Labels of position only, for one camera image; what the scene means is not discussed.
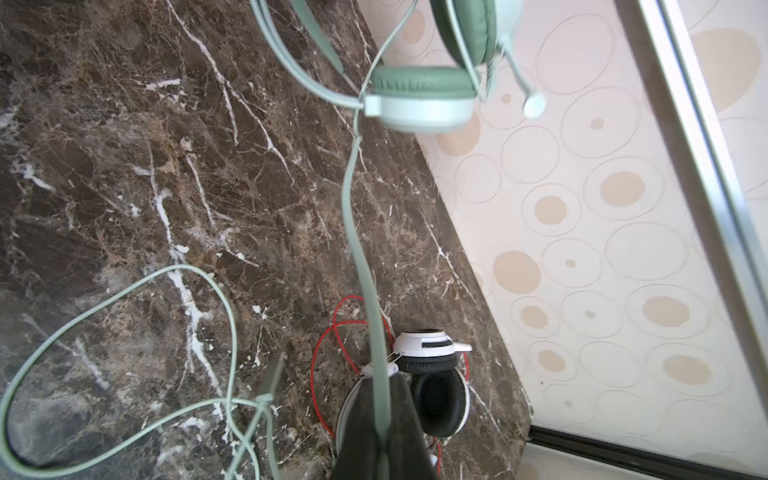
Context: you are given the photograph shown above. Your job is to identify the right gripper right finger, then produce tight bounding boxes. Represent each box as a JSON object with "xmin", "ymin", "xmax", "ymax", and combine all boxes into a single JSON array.
[{"xmin": 386, "ymin": 373, "xmax": 438, "ymax": 480}]

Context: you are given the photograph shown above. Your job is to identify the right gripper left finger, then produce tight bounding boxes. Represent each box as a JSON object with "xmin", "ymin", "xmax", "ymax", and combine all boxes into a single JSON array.
[{"xmin": 330, "ymin": 377, "xmax": 383, "ymax": 479}]

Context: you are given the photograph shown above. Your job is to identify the white black red-cabled headphones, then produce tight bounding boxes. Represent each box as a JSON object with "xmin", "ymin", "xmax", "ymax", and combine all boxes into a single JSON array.
[{"xmin": 309, "ymin": 295, "xmax": 472, "ymax": 474}]

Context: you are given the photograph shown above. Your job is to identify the right black frame post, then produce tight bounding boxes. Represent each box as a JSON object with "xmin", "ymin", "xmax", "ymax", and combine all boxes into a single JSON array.
[{"xmin": 528, "ymin": 426, "xmax": 764, "ymax": 480}]

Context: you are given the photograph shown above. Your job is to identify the horizontal aluminium frame bar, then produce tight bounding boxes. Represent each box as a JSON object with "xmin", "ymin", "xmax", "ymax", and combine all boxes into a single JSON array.
[{"xmin": 615, "ymin": 1, "xmax": 767, "ymax": 405}]

